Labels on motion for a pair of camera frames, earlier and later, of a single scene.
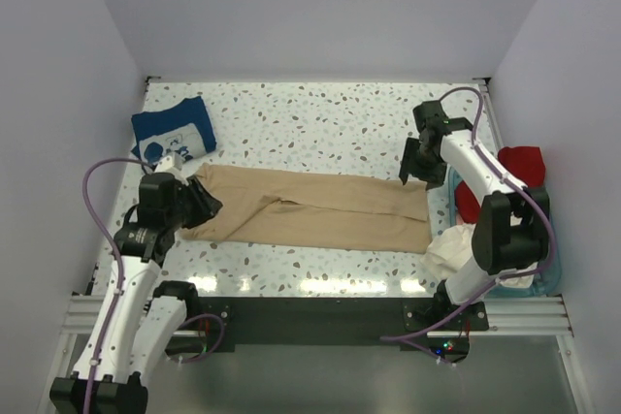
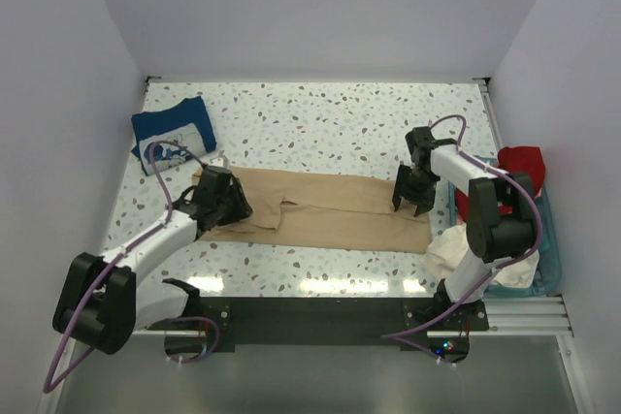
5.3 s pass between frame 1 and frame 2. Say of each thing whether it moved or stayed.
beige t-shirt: stayed
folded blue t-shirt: stayed
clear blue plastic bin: stayed
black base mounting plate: stayed
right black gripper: moved
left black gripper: moved
